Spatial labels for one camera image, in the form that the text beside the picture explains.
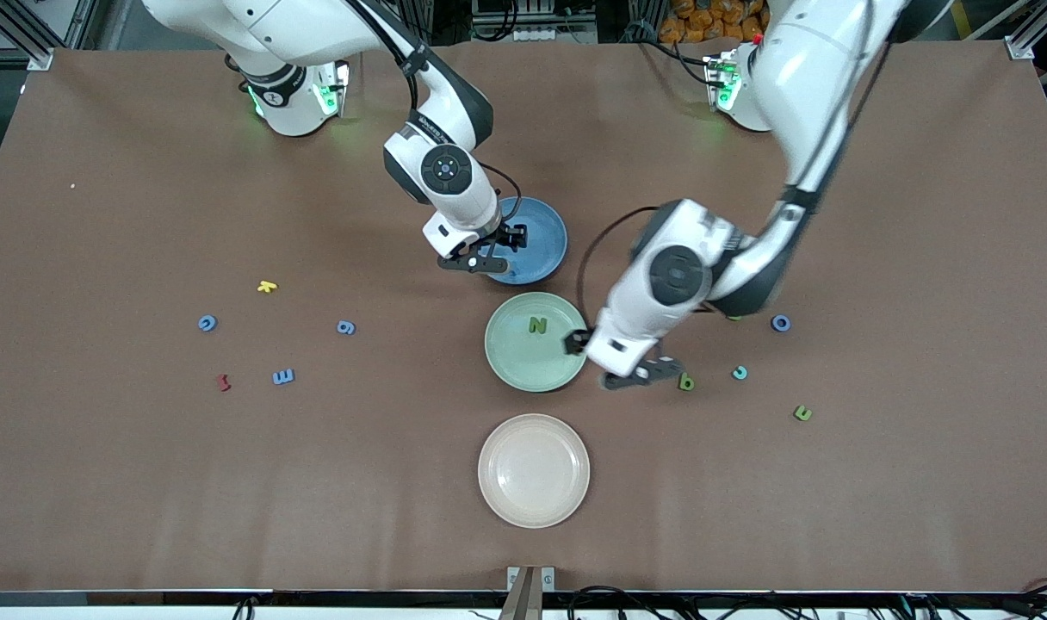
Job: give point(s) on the green letter N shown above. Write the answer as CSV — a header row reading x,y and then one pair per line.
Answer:
x,y
537,325

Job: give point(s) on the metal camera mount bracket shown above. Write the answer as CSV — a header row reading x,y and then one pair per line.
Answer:
x,y
530,590

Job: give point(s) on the green plate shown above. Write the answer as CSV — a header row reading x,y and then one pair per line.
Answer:
x,y
523,370

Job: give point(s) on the white power strip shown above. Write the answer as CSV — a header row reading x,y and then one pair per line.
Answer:
x,y
549,34

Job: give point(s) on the orange fruit pile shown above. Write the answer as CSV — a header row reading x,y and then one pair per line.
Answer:
x,y
709,21

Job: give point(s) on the blue number nine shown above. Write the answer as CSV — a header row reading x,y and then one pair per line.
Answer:
x,y
348,325

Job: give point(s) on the yellow letter K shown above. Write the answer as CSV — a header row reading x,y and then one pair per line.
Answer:
x,y
268,286

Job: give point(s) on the blue letter O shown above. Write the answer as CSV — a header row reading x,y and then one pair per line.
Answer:
x,y
773,323

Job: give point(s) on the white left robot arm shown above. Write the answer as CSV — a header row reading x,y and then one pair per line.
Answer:
x,y
678,275

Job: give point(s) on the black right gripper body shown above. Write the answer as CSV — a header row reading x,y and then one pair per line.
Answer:
x,y
505,237

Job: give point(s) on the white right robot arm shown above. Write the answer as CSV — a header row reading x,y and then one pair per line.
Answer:
x,y
446,172

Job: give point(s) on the blue letter C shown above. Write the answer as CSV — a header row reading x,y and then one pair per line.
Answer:
x,y
201,324

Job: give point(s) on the red letter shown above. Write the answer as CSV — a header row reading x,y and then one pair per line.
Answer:
x,y
223,382

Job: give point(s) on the beige plate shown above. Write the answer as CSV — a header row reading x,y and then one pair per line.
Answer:
x,y
534,470

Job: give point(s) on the metal table edge rail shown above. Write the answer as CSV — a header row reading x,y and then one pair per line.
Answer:
x,y
145,597

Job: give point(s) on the green letter U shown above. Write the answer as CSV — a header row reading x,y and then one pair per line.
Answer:
x,y
802,418

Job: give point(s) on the blue plate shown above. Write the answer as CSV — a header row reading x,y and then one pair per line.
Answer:
x,y
542,232

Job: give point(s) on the brown table cover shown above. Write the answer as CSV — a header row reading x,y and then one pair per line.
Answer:
x,y
231,482

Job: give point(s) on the green letter P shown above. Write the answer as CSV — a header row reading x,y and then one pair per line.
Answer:
x,y
687,384

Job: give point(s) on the blue letter E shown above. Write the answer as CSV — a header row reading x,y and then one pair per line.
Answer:
x,y
283,376

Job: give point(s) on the aluminium frame post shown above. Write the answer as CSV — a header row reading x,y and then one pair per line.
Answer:
x,y
1023,43
33,47

